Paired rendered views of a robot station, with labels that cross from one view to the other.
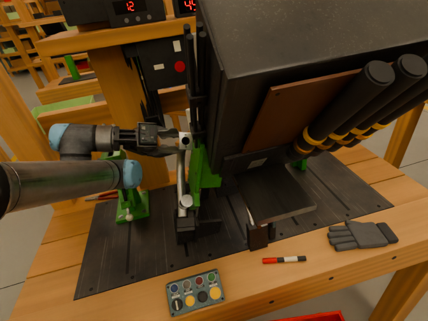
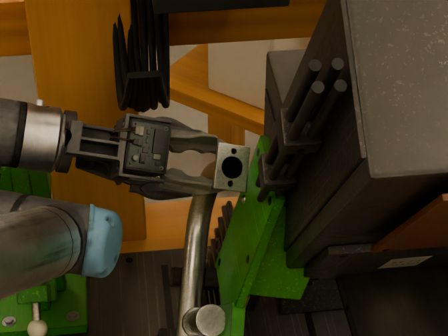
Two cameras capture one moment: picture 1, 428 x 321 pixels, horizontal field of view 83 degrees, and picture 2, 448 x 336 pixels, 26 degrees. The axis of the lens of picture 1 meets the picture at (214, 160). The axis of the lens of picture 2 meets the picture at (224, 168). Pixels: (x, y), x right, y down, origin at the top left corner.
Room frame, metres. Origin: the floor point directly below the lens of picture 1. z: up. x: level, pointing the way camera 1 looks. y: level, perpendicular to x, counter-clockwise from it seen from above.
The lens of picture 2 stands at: (-0.25, 0.05, 1.95)
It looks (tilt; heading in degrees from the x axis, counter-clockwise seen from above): 39 degrees down; 2
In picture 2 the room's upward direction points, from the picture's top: straight up
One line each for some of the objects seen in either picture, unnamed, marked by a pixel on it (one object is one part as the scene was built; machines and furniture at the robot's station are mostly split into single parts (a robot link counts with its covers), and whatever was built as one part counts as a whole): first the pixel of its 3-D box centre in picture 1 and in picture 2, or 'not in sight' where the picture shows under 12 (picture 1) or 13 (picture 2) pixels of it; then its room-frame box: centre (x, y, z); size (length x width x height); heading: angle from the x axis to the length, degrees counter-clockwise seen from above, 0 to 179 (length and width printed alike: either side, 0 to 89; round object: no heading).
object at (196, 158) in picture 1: (205, 162); (273, 232); (0.60, 0.03, 1.17); 0.13 x 0.12 x 0.20; 99
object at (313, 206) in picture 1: (257, 172); (403, 277); (0.59, -0.13, 1.11); 0.39 x 0.16 x 0.03; 9
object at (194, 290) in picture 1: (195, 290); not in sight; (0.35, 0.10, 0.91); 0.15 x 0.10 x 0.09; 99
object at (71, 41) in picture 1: (192, 20); not in sight; (0.93, 0.00, 1.52); 0.90 x 0.25 x 0.04; 99
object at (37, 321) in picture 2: (128, 211); (37, 314); (0.66, 0.34, 0.96); 0.06 x 0.03 x 0.06; 9
